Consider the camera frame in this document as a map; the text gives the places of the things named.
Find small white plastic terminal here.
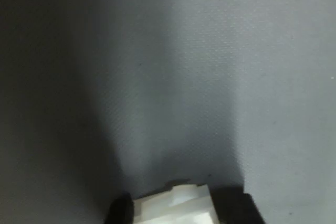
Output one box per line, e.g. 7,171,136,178
132,184,219,224

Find dark grey mat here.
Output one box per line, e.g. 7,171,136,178
0,0,336,224

